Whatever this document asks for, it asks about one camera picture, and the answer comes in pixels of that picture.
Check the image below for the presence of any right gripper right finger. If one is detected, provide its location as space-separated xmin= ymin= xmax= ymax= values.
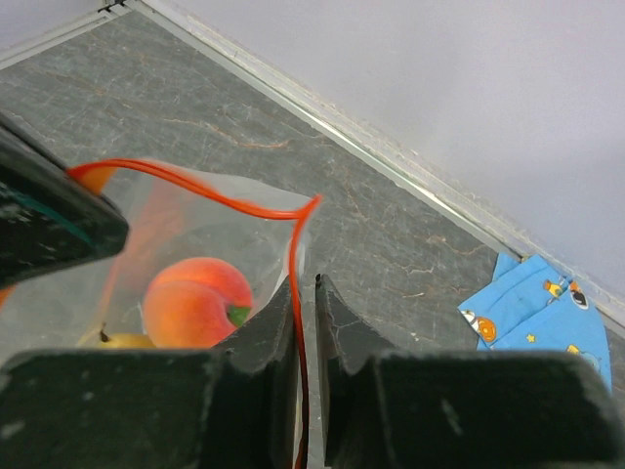
xmin=315 ymin=275 xmax=624 ymax=468

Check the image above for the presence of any orange peach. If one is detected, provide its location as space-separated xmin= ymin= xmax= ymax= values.
xmin=142 ymin=257 xmax=254 ymax=348

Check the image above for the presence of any blue patterned cloth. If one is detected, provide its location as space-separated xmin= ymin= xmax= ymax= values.
xmin=458 ymin=253 xmax=612 ymax=388

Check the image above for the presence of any yellow pear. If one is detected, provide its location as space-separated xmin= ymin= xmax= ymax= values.
xmin=99 ymin=329 xmax=154 ymax=349

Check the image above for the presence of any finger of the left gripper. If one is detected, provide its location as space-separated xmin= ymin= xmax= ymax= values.
xmin=1 ymin=115 xmax=129 ymax=288

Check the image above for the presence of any clear zip bag orange zipper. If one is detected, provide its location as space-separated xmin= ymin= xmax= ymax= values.
xmin=1 ymin=160 xmax=319 ymax=468

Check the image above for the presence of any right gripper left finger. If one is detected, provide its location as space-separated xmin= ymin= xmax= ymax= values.
xmin=1 ymin=285 xmax=298 ymax=468

